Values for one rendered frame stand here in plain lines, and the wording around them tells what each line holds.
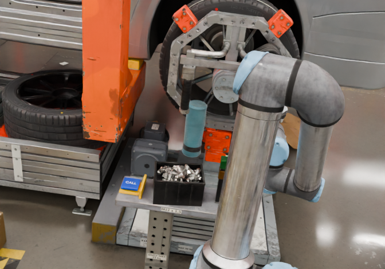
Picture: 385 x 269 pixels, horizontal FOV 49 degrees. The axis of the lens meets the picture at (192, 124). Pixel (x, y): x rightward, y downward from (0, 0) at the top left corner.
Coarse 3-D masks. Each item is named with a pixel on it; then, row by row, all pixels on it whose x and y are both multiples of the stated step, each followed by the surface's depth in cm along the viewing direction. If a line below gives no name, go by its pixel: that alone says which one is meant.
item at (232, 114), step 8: (224, 32) 190; (248, 40) 190; (208, 48) 194; (224, 56) 199; (240, 56) 195; (192, 80) 202; (200, 80) 201; (192, 88) 216; (200, 88) 225; (192, 96) 209; (200, 96) 216; (208, 96) 205; (208, 104) 207; (216, 104) 217; (224, 104) 218; (232, 104) 206; (208, 112) 207; (216, 112) 209; (224, 112) 210; (232, 112) 208
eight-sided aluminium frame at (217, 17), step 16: (208, 16) 176; (224, 16) 176; (240, 16) 180; (192, 32) 180; (272, 32) 177; (176, 48) 184; (176, 64) 187; (176, 80) 192; (176, 96) 196; (224, 128) 200
